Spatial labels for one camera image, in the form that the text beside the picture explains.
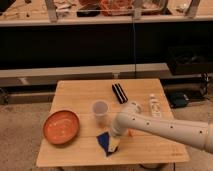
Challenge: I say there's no wooden table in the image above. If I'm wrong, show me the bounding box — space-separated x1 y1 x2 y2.
35 78 190 168

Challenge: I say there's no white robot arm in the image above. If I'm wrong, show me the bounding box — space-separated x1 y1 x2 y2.
110 102 213 154

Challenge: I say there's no black crate on right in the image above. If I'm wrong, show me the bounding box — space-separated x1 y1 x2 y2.
166 45 213 75

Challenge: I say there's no small white bottle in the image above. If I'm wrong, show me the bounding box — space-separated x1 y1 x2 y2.
149 94 162 117

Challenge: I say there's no clear plastic cup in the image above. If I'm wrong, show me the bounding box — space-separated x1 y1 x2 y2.
92 100 109 127

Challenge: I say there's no orange ceramic bowl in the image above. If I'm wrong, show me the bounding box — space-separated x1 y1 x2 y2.
43 110 80 145

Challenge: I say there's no black device on floor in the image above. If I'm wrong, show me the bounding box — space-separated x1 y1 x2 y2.
166 92 189 108

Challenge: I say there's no black hanging cable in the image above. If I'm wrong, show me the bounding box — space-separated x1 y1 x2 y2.
131 0 138 80

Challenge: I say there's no cluttered background shelf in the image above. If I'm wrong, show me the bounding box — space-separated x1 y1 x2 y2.
0 0 213 27

